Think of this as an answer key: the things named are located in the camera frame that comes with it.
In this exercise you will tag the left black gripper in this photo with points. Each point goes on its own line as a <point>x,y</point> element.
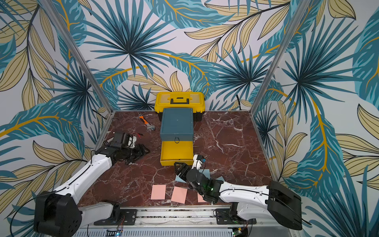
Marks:
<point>140,150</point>

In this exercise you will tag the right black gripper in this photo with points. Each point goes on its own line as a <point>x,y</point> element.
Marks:
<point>183,169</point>

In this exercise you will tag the blue sticky note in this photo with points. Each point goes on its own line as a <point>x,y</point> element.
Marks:
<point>178,179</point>
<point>220,179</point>
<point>206,173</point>

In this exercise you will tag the teal yellow drawer cabinet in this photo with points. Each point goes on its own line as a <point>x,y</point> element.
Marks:
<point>176,133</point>

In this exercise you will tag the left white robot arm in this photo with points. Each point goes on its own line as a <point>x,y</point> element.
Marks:
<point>57,213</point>

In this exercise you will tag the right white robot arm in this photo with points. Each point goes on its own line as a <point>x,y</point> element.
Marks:
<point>274,201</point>

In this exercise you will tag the pink sticky note right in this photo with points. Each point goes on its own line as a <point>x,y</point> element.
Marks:
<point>200,199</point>

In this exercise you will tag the pink sticky note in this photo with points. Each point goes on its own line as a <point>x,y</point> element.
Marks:
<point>200,199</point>
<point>179,195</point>
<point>158,192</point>

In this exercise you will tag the pink sticky note middle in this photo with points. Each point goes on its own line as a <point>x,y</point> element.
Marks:
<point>179,195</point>

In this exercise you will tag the pink sticky note left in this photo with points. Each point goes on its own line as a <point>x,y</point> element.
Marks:
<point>158,192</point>

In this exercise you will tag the orange adjustable wrench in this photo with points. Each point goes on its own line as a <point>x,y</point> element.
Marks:
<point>149,126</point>

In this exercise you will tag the yellow black toolbox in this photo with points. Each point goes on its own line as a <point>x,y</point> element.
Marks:
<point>193,100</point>

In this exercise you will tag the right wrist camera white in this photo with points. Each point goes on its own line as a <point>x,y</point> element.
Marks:
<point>198,161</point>

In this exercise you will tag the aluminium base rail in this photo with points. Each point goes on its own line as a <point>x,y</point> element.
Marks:
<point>184,221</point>

